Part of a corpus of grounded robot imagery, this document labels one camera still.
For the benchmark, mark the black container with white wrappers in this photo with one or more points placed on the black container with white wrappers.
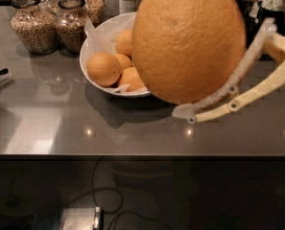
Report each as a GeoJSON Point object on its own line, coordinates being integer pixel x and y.
{"type": "Point", "coordinates": [258, 11]}

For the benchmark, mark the glass jar of grains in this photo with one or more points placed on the glass jar of grains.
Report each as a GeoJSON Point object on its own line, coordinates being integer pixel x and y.
{"type": "Point", "coordinates": [69, 23]}
{"type": "Point", "coordinates": [34, 26]}
{"type": "Point", "coordinates": [96, 9]}

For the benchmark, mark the small orange between front ones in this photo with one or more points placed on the small orange between front ones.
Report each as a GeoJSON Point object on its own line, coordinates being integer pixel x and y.
{"type": "Point", "coordinates": [124, 60]}

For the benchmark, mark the white paper bowl liner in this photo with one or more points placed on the white paper bowl liner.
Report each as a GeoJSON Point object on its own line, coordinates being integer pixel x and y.
{"type": "Point", "coordinates": [100, 35]}

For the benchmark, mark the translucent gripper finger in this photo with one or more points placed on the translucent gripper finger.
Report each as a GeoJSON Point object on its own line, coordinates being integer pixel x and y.
{"type": "Point", "coordinates": [231, 87]}

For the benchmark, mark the glass jar of grains rear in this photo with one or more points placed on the glass jar of grains rear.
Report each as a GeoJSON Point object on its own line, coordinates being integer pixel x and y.
{"type": "Point", "coordinates": [96, 9]}

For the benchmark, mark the metal box under table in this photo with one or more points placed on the metal box under table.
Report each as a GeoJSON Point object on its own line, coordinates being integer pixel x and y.
{"type": "Point", "coordinates": [81, 219]}

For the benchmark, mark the large orange front left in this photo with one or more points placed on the large orange front left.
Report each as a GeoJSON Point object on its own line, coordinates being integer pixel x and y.
{"type": "Point", "coordinates": [103, 68]}

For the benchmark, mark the white ceramic bowl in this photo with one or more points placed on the white ceramic bowl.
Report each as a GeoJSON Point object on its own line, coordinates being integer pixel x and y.
{"type": "Point", "coordinates": [90, 45]}

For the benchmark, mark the glass jar of grains middle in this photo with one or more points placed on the glass jar of grains middle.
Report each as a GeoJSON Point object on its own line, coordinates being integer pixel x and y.
{"type": "Point", "coordinates": [69, 23]}

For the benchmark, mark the glass jar of grains left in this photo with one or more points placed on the glass jar of grains left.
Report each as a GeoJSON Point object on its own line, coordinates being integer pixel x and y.
{"type": "Point", "coordinates": [34, 26]}

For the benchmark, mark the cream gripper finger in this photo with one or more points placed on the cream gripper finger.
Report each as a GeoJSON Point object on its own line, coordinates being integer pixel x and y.
{"type": "Point", "coordinates": [275, 46]}

